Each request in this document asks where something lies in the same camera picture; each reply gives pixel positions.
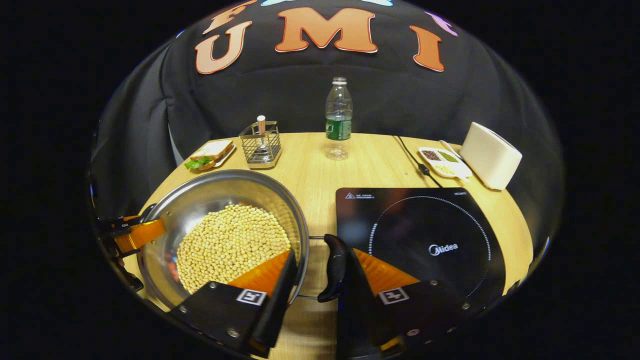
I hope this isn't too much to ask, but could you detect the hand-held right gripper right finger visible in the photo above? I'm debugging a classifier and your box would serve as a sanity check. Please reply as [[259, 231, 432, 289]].
[[336, 245, 481, 360]]

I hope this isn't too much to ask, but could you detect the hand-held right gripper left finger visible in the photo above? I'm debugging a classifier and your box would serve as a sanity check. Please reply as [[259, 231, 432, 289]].
[[170, 249, 299, 358]]

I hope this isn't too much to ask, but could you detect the stainless steel pot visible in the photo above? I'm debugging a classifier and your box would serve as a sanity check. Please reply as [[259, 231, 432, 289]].
[[136, 169, 348, 311]]

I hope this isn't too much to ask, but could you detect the pile of yellow soybeans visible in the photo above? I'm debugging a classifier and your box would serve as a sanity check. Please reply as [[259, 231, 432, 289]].
[[176, 204, 292, 295]]

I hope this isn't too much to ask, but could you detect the black induction cooktop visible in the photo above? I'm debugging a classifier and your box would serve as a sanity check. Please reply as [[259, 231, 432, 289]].
[[335, 187, 507, 316]]

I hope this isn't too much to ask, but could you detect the sandwich on white plate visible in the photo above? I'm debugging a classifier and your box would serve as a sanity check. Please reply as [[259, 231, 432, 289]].
[[184, 140, 237, 172]]

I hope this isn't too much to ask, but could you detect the white divided bean dish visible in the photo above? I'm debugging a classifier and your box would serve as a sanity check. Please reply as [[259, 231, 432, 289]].
[[418, 146, 473, 181]]

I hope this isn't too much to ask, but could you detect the clear plastic water bottle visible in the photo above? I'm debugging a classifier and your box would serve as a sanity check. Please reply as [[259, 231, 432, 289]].
[[324, 76, 354, 161]]

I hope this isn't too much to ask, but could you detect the white toaster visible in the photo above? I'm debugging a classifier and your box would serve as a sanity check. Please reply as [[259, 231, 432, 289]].
[[459, 122, 523, 191]]

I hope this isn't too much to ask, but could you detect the black backdrop cloth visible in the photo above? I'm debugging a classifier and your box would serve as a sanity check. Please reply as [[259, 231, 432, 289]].
[[90, 0, 566, 251]]

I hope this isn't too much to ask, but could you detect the wire mesh utensil holder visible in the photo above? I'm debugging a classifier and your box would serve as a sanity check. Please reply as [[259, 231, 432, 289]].
[[239, 120, 282, 169]]

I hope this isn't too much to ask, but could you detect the black power cable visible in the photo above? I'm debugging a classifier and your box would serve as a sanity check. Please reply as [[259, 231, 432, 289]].
[[392, 134, 443, 188]]

